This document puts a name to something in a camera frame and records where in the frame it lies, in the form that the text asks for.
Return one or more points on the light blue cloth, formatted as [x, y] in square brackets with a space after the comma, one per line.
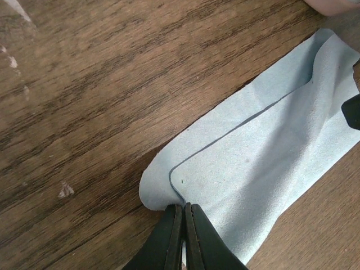
[248, 159]

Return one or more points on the pink glasses case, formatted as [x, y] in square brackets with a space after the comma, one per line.
[333, 7]

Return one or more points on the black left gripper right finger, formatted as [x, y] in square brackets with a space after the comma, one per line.
[204, 247]

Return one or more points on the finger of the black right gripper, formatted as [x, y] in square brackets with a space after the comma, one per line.
[351, 111]

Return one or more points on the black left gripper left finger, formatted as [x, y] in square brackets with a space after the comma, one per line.
[163, 248]

